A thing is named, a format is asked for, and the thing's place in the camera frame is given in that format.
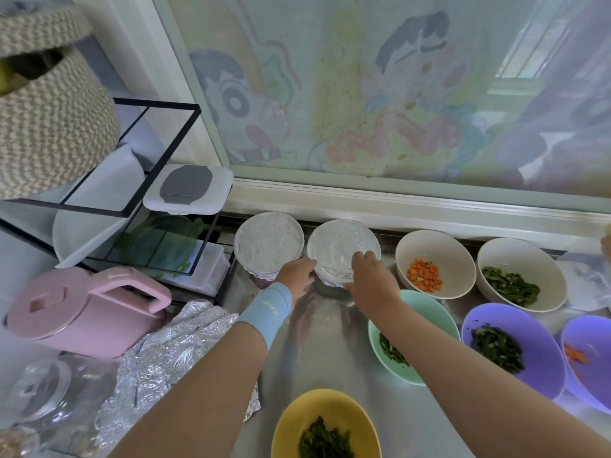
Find person's left hand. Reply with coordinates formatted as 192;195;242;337
275;257;318;302

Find person's right hand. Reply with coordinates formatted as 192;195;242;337
346;251;403;323

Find foil-covered bowl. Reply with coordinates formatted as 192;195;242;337
234;211;306;281
306;219;382;288

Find mint green bowl chopped greens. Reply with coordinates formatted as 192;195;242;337
369;289;461;386

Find white bowl carrot pieces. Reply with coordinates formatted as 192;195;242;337
395;230;477;300

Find yellow bowl with greens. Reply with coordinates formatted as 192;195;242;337
271;389;383;458

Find beige bowl with greens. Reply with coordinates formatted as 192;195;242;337
476;237;569;314

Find purple bowl chopped greens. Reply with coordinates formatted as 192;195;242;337
461;302;566;401

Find stack of aluminium foil sheets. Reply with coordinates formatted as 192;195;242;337
92;300;262;458

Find purple bowl carrot pieces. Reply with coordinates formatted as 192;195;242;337
560;314;611;414

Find person's left forearm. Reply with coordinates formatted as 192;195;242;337
109;321;270;458

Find person's right forearm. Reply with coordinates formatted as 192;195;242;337
377;302;611;458

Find stainless steel countertop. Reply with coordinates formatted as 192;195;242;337
0;233;611;458

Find light blue wristband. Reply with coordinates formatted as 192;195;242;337
237;282;293;351

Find clear plastic box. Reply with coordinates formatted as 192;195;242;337
157;241;232;298

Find window with cartoon film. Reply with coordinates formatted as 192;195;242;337
95;0;611;249

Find white plate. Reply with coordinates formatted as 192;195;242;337
52;144;146;269

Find pink electric kettle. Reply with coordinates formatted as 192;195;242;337
4;266;173;359

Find black metal rack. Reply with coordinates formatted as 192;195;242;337
0;98;235;282

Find clear glass jar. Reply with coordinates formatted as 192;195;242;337
0;357;73;427

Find woven rope basket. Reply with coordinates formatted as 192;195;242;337
0;47;122;201

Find woven rope basket lid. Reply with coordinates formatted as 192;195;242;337
0;4;94;59

